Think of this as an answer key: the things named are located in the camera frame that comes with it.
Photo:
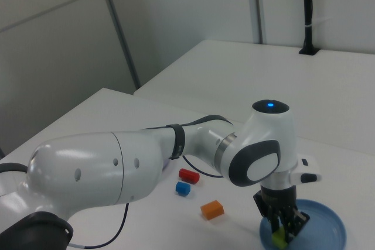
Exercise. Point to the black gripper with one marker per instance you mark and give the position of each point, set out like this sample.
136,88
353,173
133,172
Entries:
276,198

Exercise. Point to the green block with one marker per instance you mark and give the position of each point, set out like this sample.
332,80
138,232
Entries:
278,237

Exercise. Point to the orange block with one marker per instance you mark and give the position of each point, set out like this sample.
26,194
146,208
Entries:
212,209

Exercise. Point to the red block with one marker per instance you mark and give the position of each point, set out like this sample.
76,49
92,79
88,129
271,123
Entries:
189,175

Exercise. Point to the blue block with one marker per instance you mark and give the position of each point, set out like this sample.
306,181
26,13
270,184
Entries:
182,188

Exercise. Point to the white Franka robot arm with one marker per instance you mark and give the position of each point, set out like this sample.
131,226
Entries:
88,168

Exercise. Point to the blue plate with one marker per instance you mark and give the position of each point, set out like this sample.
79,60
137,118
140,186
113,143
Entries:
325,223

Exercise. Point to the black pole stand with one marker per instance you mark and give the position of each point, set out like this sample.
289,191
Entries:
307,13

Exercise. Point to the grey partition post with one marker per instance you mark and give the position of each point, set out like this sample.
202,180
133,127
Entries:
258,7

